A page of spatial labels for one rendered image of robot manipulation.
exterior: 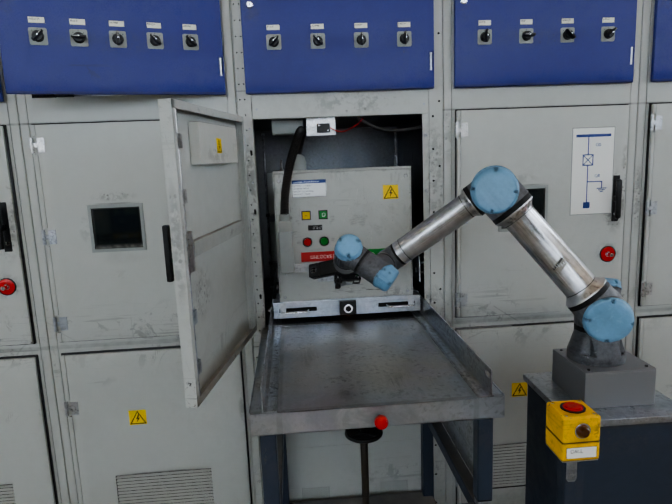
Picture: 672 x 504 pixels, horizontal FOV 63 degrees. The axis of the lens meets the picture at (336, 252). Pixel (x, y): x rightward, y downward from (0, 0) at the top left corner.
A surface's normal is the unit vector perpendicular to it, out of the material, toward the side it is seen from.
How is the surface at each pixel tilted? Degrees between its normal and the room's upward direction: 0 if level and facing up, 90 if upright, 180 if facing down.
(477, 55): 90
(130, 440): 90
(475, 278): 90
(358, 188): 90
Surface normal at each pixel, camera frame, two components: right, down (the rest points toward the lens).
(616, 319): -0.21, 0.26
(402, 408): 0.08, 0.17
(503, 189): -0.37, 0.06
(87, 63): 0.37, 0.15
